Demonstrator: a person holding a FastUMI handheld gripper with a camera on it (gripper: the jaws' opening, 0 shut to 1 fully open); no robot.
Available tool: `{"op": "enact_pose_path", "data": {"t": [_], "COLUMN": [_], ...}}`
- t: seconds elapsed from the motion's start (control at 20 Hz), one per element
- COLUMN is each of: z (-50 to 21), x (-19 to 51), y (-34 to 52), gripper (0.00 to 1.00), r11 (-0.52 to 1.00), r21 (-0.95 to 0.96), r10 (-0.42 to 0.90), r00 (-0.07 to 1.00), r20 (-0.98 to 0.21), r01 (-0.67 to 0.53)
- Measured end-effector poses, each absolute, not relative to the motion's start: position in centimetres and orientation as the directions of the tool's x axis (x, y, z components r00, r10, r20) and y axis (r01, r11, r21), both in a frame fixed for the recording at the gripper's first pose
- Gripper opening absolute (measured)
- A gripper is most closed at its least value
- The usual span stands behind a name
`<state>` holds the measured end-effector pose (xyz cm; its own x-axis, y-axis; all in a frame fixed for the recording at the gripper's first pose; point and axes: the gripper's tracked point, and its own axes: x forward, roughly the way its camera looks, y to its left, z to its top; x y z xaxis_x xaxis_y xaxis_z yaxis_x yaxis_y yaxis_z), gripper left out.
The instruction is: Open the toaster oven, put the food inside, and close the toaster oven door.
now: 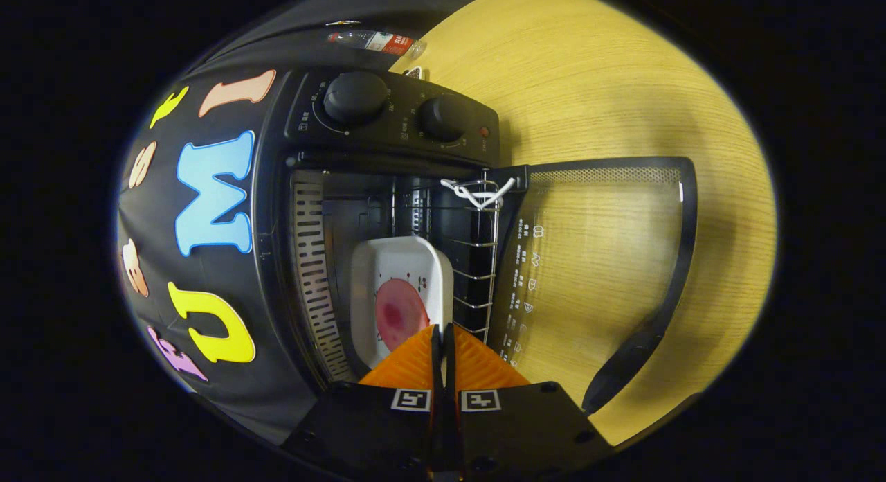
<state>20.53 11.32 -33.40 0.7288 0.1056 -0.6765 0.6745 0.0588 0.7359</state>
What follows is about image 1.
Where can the white square plate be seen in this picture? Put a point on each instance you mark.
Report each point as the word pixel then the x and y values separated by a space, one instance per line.
pixel 401 260

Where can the pink round ham slice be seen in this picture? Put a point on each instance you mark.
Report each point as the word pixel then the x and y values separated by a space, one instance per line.
pixel 398 316

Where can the clear plastic water bottle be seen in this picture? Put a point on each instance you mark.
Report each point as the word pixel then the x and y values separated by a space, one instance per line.
pixel 381 42

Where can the black toaster oven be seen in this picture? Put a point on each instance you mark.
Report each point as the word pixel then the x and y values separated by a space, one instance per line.
pixel 387 132

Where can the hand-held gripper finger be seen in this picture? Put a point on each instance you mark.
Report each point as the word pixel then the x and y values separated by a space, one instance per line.
pixel 437 371
pixel 450 371

